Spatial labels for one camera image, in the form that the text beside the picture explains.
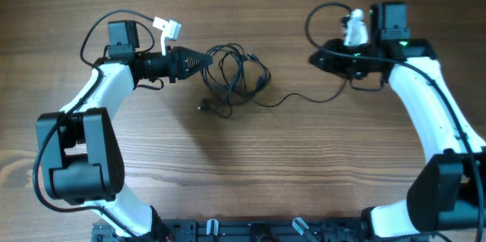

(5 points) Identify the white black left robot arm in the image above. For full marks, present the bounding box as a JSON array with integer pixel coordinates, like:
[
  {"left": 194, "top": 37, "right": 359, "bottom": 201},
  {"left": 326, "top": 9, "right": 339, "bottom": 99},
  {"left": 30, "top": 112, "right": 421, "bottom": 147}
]
[{"left": 33, "top": 20, "right": 213, "bottom": 241}]

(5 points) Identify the black USB-A cable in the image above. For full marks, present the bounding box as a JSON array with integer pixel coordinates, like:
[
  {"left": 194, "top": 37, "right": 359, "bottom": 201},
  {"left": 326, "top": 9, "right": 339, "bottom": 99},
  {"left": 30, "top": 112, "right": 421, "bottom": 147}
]
[{"left": 200, "top": 42, "right": 272, "bottom": 119}]

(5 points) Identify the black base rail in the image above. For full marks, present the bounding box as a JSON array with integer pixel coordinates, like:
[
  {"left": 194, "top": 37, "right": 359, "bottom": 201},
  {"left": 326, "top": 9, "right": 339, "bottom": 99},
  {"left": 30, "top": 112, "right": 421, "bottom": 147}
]
[{"left": 90, "top": 217, "right": 375, "bottom": 242}]

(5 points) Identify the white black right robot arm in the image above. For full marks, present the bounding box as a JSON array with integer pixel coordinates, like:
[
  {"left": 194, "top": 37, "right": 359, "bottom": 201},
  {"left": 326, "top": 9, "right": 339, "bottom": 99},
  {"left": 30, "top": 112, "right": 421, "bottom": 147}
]
[{"left": 309, "top": 2, "right": 485, "bottom": 240}]

